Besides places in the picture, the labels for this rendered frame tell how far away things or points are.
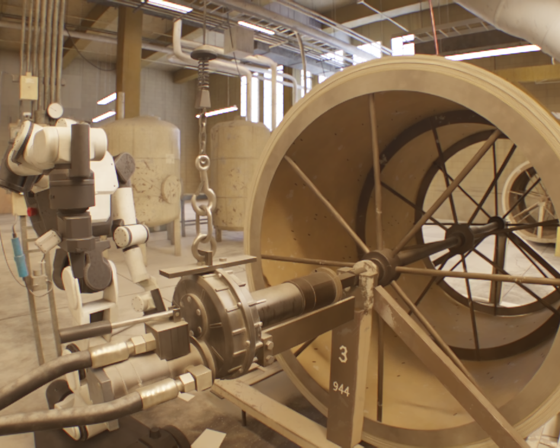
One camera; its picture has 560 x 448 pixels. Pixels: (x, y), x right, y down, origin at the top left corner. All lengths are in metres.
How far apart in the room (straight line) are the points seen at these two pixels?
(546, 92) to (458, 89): 10.49
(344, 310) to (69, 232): 0.85
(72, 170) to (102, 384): 0.42
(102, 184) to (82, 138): 0.64
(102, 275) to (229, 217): 5.73
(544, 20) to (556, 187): 4.38
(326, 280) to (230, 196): 5.79
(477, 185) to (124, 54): 10.40
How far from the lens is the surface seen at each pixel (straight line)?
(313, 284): 1.17
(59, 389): 1.95
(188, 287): 0.95
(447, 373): 1.38
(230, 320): 0.86
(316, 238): 2.44
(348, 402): 1.57
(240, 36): 9.41
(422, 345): 1.38
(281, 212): 2.16
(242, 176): 6.89
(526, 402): 1.50
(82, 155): 0.72
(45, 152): 0.75
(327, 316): 1.17
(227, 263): 0.94
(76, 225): 0.75
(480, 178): 11.99
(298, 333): 1.09
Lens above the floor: 1.29
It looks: 7 degrees down
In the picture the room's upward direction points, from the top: straight up
